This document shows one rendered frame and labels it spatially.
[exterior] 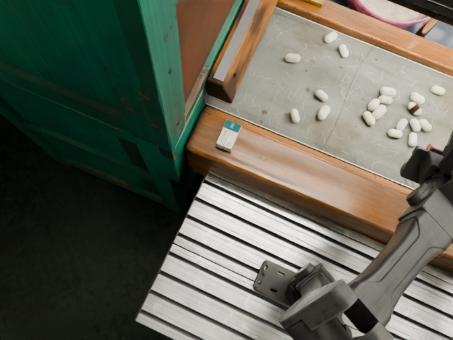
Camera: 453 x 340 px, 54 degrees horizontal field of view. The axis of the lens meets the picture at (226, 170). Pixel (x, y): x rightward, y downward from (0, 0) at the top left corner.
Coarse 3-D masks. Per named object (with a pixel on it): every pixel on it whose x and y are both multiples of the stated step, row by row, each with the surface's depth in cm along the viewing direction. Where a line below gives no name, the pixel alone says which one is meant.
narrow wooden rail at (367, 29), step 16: (288, 0) 104; (304, 16) 105; (320, 16) 103; (336, 16) 104; (352, 16) 104; (368, 16) 104; (352, 32) 104; (368, 32) 103; (384, 32) 103; (400, 32) 103; (384, 48) 104; (400, 48) 102; (416, 48) 102; (432, 48) 103; (448, 48) 103; (432, 64) 103; (448, 64) 102
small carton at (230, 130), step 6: (228, 120) 93; (228, 126) 93; (234, 126) 93; (240, 126) 93; (222, 132) 93; (228, 132) 93; (234, 132) 93; (222, 138) 92; (228, 138) 92; (234, 138) 92; (216, 144) 92; (222, 144) 92; (228, 144) 92; (228, 150) 93
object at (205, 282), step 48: (240, 192) 101; (192, 240) 100; (240, 240) 100; (288, 240) 101; (336, 240) 100; (192, 288) 97; (240, 288) 97; (432, 288) 100; (192, 336) 94; (240, 336) 95; (288, 336) 94; (432, 336) 96
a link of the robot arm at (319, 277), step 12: (312, 276) 82; (324, 276) 80; (300, 288) 81; (312, 288) 76; (300, 324) 57; (324, 324) 57; (336, 324) 58; (300, 336) 57; (312, 336) 57; (324, 336) 56; (336, 336) 57; (348, 336) 58
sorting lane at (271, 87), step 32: (288, 32) 105; (320, 32) 105; (256, 64) 102; (288, 64) 102; (320, 64) 103; (352, 64) 103; (384, 64) 104; (416, 64) 104; (256, 96) 100; (288, 96) 100; (352, 96) 101; (448, 96) 103; (288, 128) 98; (320, 128) 99; (352, 128) 99; (384, 128) 100; (448, 128) 101; (352, 160) 97; (384, 160) 98
